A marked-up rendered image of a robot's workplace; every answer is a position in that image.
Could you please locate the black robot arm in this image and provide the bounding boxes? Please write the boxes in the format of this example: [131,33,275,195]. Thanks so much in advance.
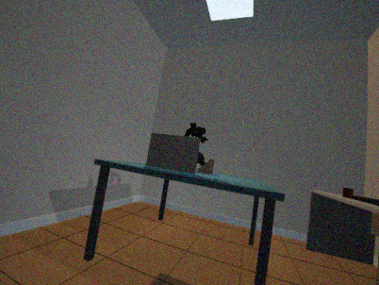
[184,123,206,166]

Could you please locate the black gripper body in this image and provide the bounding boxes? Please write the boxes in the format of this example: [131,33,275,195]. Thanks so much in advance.
[194,126,204,143]

